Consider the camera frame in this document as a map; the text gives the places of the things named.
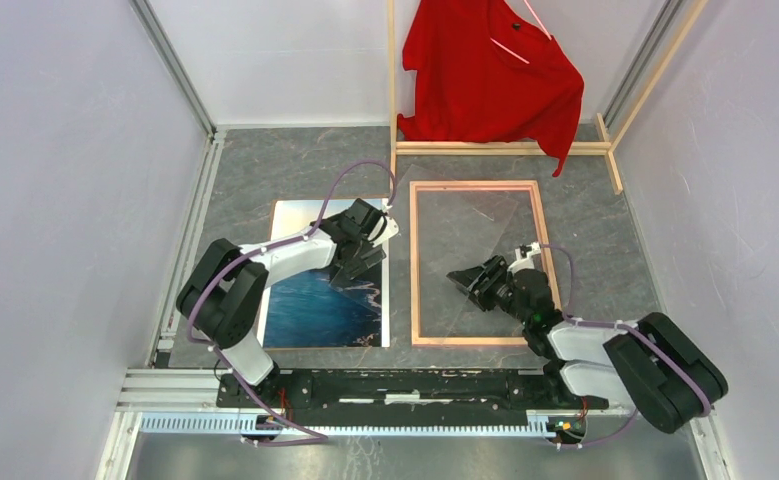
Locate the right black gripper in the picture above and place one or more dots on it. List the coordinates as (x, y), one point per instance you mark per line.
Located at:
(494, 268)

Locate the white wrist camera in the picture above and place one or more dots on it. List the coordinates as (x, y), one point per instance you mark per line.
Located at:
(387, 229)
(528, 256)

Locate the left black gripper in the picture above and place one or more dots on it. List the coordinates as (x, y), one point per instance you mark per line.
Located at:
(359, 264)

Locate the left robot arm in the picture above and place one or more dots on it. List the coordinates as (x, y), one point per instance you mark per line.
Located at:
(223, 295)

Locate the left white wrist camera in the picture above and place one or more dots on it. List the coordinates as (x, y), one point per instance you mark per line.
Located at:
(387, 229)

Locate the red t-shirt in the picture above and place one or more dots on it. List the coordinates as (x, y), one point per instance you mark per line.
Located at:
(467, 90)

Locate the white slotted cable duct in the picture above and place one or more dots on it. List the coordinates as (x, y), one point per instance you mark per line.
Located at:
(251, 424)

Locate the coastal landscape photo board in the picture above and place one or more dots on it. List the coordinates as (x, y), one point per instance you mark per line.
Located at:
(306, 311)

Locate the aluminium rail frame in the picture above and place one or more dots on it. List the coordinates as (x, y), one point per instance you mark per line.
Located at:
(150, 390)

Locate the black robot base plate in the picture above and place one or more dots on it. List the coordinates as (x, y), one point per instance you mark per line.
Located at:
(419, 397)

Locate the wooden clothes rack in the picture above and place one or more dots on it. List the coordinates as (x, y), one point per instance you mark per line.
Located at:
(667, 34)

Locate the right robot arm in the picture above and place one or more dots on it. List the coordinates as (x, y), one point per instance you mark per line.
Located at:
(649, 364)

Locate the pink wooden picture frame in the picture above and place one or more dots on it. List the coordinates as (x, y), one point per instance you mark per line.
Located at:
(531, 187)

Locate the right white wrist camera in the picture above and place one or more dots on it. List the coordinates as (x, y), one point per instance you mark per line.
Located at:
(528, 256)

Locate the pink clothes hanger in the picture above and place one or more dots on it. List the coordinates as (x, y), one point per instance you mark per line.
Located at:
(517, 30)

